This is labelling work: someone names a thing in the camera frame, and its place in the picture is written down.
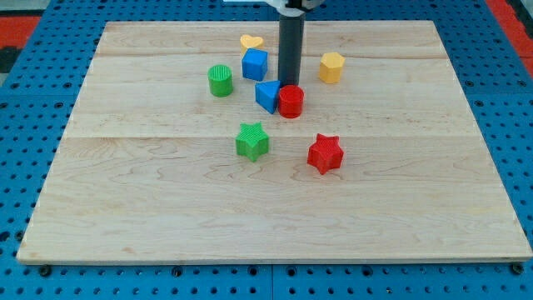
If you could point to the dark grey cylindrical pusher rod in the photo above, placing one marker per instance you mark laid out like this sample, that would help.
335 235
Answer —
291 30

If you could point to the blue triangle block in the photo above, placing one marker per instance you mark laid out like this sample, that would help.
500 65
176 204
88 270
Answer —
267 95

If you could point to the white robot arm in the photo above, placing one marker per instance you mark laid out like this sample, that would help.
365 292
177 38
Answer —
293 8

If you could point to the yellow heart block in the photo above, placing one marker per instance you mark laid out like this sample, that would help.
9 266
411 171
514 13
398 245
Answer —
248 41

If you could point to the blue cube block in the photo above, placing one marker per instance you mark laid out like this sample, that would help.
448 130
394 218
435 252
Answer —
255 64

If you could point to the yellow hexagon block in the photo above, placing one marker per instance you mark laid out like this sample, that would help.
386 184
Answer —
331 67

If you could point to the red cylinder block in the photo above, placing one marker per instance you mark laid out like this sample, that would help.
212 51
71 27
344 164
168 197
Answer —
290 103

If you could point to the green cylinder block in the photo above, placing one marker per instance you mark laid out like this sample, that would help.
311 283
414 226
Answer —
220 80

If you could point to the green star block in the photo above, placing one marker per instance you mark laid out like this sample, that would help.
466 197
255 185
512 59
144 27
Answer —
252 141

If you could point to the red star block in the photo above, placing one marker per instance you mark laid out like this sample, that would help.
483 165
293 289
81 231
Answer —
325 153

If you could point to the light wooden board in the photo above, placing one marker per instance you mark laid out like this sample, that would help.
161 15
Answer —
147 171

